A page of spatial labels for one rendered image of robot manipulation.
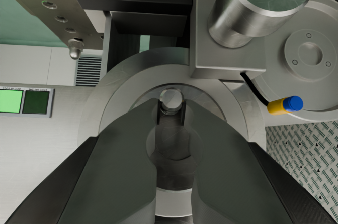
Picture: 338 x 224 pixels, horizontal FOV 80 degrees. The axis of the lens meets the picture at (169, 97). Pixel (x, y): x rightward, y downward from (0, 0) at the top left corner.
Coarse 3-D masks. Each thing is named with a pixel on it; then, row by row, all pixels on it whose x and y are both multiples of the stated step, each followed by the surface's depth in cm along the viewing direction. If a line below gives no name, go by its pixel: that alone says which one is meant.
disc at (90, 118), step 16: (160, 48) 17; (176, 48) 17; (128, 64) 17; (144, 64) 17; (160, 64) 17; (112, 80) 16; (224, 80) 17; (240, 80) 17; (96, 96) 16; (240, 96) 17; (96, 112) 16; (256, 112) 17; (80, 128) 16; (96, 128) 16; (256, 128) 16; (80, 144) 15
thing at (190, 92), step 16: (144, 96) 14; (192, 96) 14; (208, 96) 14; (160, 112) 14; (160, 128) 14; (176, 128) 14; (160, 144) 14; (176, 144) 14; (160, 160) 14; (176, 160) 14; (192, 160) 14; (160, 176) 13; (176, 176) 13; (192, 176) 13; (176, 192) 13
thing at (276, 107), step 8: (248, 80) 14; (256, 88) 14; (256, 96) 14; (296, 96) 11; (264, 104) 13; (272, 104) 12; (280, 104) 11; (288, 104) 11; (296, 104) 11; (272, 112) 12; (280, 112) 12; (288, 112) 11
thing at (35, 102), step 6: (30, 96) 48; (36, 96) 48; (42, 96) 48; (30, 102) 47; (36, 102) 47; (42, 102) 47; (24, 108) 47; (30, 108) 47; (36, 108) 47; (42, 108) 47
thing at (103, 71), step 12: (108, 12) 18; (108, 24) 18; (108, 36) 18; (120, 36) 22; (132, 36) 31; (108, 48) 17; (120, 48) 22; (132, 48) 32; (108, 60) 17; (120, 60) 23
